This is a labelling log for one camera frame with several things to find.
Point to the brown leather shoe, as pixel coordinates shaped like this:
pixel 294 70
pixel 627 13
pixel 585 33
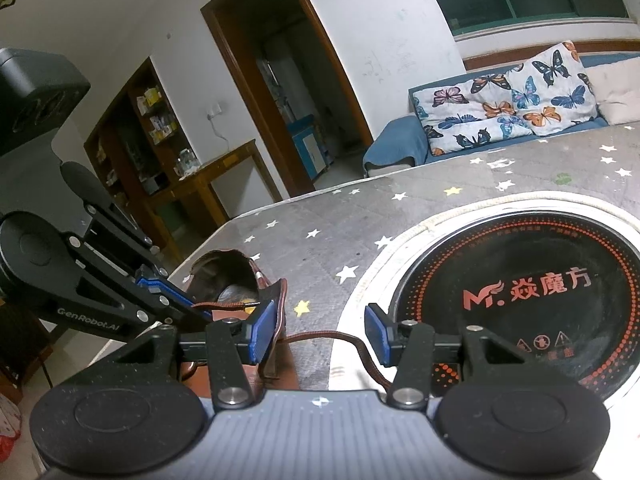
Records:
pixel 220 272

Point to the white wall socket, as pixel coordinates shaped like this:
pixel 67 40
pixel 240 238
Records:
pixel 216 110

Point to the blue sofa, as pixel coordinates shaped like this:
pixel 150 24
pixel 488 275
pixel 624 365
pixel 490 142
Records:
pixel 395 140

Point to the red printed bag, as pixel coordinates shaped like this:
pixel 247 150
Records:
pixel 12 430

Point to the clear glass jug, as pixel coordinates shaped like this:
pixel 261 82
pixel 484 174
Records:
pixel 187 162

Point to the brown wooden door frame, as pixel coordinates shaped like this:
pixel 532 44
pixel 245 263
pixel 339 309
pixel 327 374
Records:
pixel 246 85

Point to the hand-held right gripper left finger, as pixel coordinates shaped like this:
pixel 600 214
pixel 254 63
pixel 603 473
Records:
pixel 262 332

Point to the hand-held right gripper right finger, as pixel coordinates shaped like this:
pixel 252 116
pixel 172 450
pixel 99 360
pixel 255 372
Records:
pixel 377 335

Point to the grey star-print table cover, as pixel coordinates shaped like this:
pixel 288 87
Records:
pixel 325 220

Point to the black round induction cooktop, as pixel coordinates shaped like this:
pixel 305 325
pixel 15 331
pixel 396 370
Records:
pixel 525 260

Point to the beige cushion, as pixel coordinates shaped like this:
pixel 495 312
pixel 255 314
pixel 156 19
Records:
pixel 620 90

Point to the butterfly print cushion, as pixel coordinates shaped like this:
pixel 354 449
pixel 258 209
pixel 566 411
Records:
pixel 500 105

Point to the wooden shelf cabinet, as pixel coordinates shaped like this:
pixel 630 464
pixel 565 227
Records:
pixel 130 160

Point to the blue cabinet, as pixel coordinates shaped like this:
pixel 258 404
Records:
pixel 310 150

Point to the brown shoelace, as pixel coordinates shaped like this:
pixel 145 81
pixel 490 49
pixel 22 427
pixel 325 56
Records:
pixel 320 335

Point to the wooden side table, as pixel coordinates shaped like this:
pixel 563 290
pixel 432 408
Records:
pixel 220 165

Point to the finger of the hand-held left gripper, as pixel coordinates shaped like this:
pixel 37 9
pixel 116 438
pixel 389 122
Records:
pixel 165 290
pixel 125 232

